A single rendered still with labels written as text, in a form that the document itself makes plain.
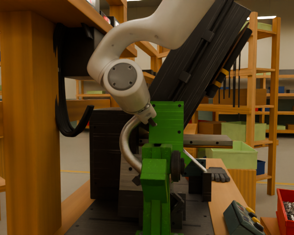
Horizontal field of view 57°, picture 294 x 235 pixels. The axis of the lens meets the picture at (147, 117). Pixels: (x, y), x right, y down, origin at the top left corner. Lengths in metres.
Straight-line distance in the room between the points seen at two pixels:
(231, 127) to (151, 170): 3.21
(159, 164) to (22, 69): 0.42
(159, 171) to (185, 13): 0.33
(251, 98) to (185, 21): 2.98
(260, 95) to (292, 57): 6.67
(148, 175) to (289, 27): 10.11
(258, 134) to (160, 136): 3.00
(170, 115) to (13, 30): 0.51
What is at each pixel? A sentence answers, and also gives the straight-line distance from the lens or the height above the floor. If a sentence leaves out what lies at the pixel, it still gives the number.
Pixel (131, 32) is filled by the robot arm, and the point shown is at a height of 1.42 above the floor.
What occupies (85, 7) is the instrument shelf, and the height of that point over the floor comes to 1.52.
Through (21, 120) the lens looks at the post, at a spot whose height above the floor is 1.22.
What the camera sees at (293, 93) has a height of 1.44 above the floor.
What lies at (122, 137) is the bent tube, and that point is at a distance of 0.85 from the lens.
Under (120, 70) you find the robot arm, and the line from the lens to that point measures 0.57.
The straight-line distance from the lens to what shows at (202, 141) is 1.02.
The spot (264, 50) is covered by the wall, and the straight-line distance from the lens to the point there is 10.25.
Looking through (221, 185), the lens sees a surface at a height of 0.90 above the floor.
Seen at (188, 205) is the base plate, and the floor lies 0.90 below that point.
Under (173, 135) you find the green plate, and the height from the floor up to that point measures 1.16.
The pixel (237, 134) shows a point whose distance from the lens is 3.72.
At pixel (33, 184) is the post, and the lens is 0.79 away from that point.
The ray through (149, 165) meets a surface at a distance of 0.60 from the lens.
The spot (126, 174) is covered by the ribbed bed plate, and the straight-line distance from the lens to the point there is 0.93.
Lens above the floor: 1.28
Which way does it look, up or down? 4 degrees down
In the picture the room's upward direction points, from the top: straight up
